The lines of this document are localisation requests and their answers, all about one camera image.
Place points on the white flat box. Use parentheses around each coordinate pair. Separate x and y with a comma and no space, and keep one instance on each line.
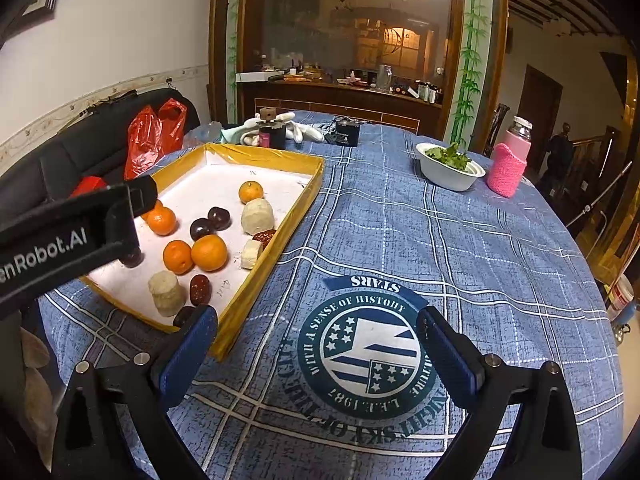
(252,76)

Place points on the blue plastic bottle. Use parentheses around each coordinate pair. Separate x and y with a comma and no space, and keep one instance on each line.
(626,325)

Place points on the pink sleeved bottle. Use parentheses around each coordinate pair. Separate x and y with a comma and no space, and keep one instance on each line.
(507,175)

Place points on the wooden stair railing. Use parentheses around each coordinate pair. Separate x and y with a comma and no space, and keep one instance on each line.
(610,200)

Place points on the clear plastic bag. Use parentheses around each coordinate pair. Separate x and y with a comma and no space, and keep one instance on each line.
(205,135)

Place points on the small orange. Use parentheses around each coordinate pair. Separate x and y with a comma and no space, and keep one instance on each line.
(177,257)
(150,207)
(162,222)
(210,254)
(251,192)

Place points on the wooden counter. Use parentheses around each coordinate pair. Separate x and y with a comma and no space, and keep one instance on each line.
(325,100)

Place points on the brown wooden door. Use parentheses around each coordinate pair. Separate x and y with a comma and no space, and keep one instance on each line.
(540,120)

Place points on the glass cabinet window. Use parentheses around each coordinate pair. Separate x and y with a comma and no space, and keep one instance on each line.
(350,20)

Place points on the red plastic bag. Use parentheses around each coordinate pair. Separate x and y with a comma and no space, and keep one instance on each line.
(150,140)
(90,187)

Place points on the yellow rimmed white tray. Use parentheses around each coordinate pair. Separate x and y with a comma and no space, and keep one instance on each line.
(220,175)

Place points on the white bowl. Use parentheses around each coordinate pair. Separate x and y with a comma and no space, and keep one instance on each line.
(445,177)

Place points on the black jar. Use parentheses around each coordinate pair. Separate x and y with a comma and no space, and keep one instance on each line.
(346,135)

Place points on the red jujube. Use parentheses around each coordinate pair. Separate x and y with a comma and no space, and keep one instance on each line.
(264,237)
(199,290)

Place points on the bamboo painted pillar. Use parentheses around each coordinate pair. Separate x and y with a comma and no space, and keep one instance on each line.
(232,35)
(467,60)

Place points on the small black bottle wooden cap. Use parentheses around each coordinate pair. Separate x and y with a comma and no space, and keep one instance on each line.
(272,137)

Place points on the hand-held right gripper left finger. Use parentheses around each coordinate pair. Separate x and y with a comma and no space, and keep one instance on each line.
(187,355)

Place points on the black sofa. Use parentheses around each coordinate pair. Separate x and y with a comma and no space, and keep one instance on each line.
(75,150)

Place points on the white bucket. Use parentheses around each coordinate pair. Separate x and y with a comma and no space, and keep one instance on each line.
(621,292)

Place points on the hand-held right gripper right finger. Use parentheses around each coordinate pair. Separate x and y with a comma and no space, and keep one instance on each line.
(447,360)

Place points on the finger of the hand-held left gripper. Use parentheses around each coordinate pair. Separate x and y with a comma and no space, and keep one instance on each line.
(124,235)
(142,195)

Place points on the blue plaid tablecloth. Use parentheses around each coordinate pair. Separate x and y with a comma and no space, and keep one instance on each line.
(400,240)

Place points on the dark wooden chair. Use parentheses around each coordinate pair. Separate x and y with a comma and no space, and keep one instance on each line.
(495,130)

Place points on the glass pitcher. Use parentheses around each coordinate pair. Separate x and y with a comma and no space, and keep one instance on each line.
(384,77)

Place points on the green leafy herbs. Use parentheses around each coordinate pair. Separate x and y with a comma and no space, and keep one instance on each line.
(450,157)

